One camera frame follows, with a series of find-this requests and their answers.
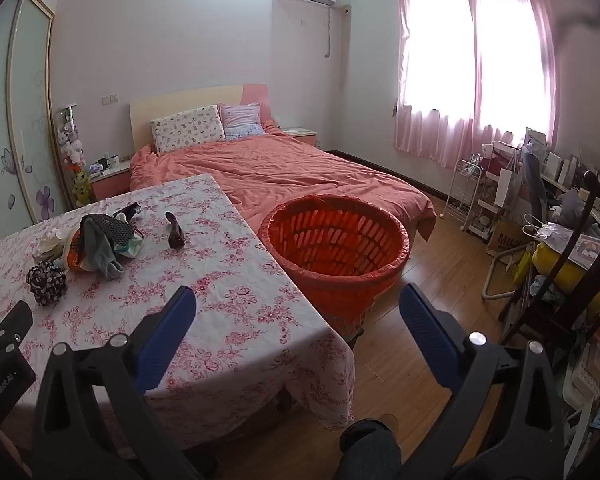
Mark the pink floral tablecloth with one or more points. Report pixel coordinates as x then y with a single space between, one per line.
230 310

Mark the salmon duvet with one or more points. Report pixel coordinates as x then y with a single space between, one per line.
290 170

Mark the black and white scrunchie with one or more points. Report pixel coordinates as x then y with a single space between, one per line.
47 285

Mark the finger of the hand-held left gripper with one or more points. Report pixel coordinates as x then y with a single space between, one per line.
12 322

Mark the flower print sliding wardrobe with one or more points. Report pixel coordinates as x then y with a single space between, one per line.
25 110

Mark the dark wooden chair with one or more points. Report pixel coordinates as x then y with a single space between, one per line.
580 240

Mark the clear tube of plush toys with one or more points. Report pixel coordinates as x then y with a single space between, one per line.
72 145

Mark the pink striped pillow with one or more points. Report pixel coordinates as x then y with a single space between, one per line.
242 120

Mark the floral print pillow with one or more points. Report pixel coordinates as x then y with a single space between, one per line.
187 127

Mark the grey office chair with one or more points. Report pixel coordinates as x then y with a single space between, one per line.
537 185

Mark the cream and pink headboard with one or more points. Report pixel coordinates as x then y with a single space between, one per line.
180 100

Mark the wall outlet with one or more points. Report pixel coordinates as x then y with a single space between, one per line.
111 99

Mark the yellow tub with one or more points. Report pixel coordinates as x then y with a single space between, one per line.
570 270

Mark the person's leg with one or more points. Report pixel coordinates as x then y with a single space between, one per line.
370 450

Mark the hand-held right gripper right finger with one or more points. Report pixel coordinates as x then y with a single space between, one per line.
427 340

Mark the pink nightstand with mug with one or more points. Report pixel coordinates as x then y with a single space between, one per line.
110 182

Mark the grey sock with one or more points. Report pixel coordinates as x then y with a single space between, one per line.
102 260

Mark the white mug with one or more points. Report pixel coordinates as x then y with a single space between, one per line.
112 162

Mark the orange snack packet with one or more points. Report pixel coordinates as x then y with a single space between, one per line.
72 257

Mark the white storage trolley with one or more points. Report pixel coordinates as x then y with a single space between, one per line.
485 210

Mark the pile of mixed clothes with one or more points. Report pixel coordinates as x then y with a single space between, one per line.
115 232

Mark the white paper bag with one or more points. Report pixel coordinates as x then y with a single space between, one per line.
507 187

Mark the orange plastic laundry basket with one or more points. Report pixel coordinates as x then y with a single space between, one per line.
330 285

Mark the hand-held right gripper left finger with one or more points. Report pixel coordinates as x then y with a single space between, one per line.
165 340

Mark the pink curtain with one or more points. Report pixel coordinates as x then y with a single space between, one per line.
545 60

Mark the small black object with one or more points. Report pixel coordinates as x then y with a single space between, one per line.
127 210

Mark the white tissue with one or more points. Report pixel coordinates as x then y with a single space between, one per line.
47 245

